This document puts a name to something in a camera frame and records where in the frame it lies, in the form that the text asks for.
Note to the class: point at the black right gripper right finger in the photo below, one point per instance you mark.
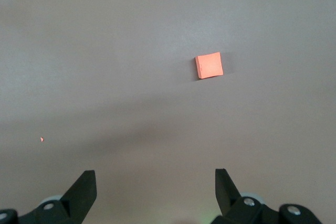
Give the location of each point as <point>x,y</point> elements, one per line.
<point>231,203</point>

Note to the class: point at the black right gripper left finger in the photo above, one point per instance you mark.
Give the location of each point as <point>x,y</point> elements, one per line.
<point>76,200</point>

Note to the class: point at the orange square foam block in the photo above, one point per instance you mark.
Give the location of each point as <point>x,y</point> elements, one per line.
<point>209,65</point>

